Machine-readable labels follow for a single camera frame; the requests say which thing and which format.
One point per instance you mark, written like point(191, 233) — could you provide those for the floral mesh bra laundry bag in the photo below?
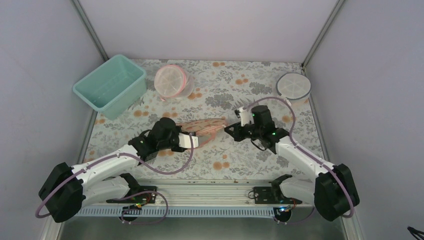
point(204, 126)

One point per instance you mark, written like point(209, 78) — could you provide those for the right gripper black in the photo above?
point(237, 135)

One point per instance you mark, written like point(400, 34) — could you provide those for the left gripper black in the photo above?
point(179, 128)

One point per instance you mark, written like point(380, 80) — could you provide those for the white wrist camera on right gripper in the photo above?
point(244, 116)

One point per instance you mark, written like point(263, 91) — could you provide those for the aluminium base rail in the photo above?
point(194, 199)

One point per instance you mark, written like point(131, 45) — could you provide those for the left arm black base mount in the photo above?
point(136, 203)

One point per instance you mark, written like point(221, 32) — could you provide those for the floral patterned table cloth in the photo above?
point(220, 87)

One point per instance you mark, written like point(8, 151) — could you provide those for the pink-trimmed white cylindrical laundry bag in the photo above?
point(173, 83)

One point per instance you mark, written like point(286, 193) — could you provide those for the grey-trimmed white cylindrical laundry bag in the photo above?
point(294, 87)

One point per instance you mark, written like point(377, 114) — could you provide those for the aluminium frame post left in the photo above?
point(90, 29)

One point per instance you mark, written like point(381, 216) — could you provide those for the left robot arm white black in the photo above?
point(67, 189)

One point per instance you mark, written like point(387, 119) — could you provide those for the aluminium frame post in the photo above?
point(329, 21)
point(90, 29)

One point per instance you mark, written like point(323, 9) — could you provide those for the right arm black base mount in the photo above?
point(265, 195)

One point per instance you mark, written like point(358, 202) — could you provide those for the mint green plastic bin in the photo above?
point(112, 87)

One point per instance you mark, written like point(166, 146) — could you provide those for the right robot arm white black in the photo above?
point(331, 188)

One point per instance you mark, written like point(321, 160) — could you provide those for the aluminium frame post right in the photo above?
point(329, 21)

